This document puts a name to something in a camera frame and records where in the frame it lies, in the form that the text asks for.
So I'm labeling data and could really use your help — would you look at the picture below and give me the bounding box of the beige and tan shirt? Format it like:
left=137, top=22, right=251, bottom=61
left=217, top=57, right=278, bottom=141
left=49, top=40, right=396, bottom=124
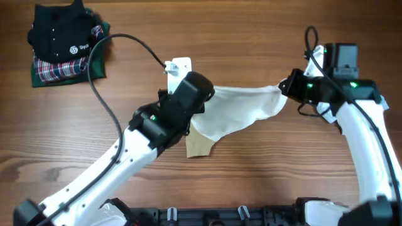
left=185, top=85, right=287, bottom=158

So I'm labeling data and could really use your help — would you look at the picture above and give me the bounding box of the green folded shirt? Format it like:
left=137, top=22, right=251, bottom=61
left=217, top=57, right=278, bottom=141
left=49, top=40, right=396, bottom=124
left=31, top=8, right=110, bottom=88

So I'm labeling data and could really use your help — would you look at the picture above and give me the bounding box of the black folded polo shirt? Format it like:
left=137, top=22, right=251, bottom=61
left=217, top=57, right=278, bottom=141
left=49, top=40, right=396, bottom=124
left=27, top=0, right=95, bottom=63

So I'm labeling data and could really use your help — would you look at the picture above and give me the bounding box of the light blue patterned shirt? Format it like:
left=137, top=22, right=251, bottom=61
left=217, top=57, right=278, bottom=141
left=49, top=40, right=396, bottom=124
left=316, top=95, right=389, bottom=124

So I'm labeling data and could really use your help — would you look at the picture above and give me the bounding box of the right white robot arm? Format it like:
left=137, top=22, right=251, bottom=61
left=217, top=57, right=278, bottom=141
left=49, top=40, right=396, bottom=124
left=279, top=43, right=401, bottom=225

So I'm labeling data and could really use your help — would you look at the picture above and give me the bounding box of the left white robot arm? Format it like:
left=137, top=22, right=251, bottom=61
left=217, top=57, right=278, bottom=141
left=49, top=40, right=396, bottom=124
left=13, top=72, right=214, bottom=225

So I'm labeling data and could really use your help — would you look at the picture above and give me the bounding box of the red plaid folded shirt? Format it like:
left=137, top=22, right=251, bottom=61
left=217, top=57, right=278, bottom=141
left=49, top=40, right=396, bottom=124
left=27, top=1, right=110, bottom=87

